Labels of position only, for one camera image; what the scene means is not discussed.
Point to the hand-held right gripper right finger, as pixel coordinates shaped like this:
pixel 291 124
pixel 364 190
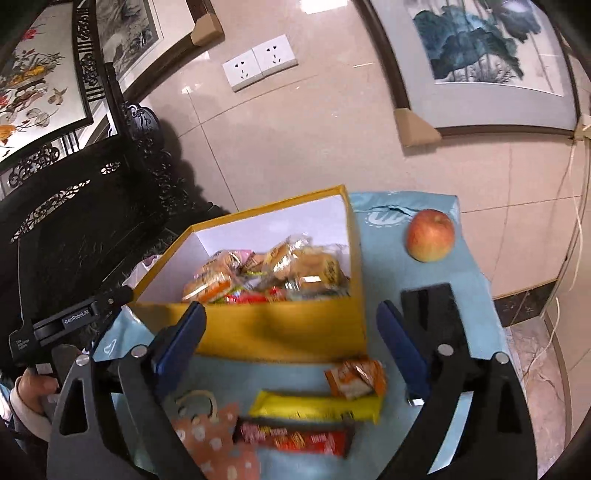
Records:
pixel 401 346

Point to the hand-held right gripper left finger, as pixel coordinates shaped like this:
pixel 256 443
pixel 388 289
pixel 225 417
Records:
pixel 180 346

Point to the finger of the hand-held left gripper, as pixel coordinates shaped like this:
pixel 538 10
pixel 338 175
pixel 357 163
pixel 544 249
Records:
pixel 113 300

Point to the small orange snack packet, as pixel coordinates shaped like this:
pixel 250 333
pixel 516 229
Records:
pixel 355 378

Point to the clear orange cracker packet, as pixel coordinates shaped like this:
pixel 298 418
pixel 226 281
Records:
pixel 207 284

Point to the clear brown print cracker packet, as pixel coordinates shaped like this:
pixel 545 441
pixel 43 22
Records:
pixel 228 262

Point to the yellow cardboard box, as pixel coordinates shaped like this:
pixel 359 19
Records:
pixel 277 327

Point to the pink spotted snack pouch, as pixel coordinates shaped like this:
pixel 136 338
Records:
pixel 217 438

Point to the yellow long snack packet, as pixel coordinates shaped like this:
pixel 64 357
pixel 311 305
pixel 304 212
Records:
pixel 318 406

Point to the large clear puffed snack packet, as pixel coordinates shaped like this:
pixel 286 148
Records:
pixel 323 270

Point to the red long snack packet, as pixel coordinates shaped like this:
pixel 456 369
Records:
pixel 295 436

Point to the clear golden biscuit packet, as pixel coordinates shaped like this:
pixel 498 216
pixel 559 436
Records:
pixel 288 256

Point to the person's left hand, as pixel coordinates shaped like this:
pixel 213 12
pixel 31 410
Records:
pixel 32 390

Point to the white tissue pack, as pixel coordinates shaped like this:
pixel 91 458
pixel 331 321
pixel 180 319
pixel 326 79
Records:
pixel 141 272

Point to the black smartphone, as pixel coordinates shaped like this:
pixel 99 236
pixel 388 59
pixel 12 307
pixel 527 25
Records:
pixel 429 314

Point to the light blue printed tablecloth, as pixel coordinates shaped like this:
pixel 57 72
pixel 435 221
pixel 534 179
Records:
pixel 392 277

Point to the carved dark wooden screen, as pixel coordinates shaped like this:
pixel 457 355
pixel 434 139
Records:
pixel 92 221

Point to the red apple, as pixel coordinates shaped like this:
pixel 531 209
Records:
pixel 431 235

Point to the cardboard corner protector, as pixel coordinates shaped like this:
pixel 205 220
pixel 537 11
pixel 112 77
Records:
pixel 415 129
pixel 207 30

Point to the framed grey ink painting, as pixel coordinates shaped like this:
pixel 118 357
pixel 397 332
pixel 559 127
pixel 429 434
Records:
pixel 129 32

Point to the framed blue lotus painting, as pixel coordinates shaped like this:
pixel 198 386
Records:
pixel 471 55

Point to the white wall socket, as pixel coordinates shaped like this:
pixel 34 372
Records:
pixel 242 69
pixel 275 55

